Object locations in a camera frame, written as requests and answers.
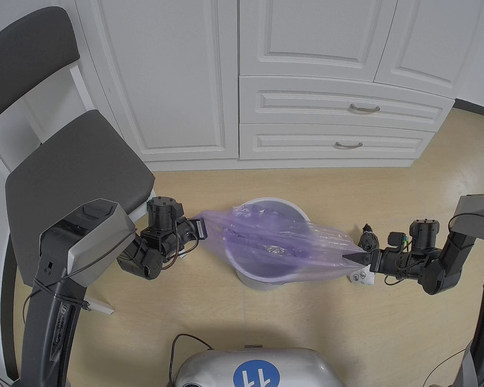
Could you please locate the white wardrobe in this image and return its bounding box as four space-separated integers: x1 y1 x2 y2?
52 0 484 173

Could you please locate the white chair with grey seat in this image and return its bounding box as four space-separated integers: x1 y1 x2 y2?
0 6 156 316

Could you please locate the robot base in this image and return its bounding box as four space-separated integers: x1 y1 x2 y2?
176 347 342 387

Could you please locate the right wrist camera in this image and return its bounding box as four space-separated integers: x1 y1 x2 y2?
388 231 409 253

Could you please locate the white trash bin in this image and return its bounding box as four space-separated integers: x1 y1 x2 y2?
225 196 311 293

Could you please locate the white and dark wrapper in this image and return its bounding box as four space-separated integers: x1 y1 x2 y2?
346 223 378 286

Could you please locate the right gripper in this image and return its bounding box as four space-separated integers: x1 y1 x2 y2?
369 248 413 277

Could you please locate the black cable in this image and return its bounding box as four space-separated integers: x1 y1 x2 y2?
168 334 215 384

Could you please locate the purple plastic bag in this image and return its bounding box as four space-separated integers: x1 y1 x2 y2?
200 206 366 274

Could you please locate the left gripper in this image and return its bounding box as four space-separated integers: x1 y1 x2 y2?
173 216 209 254

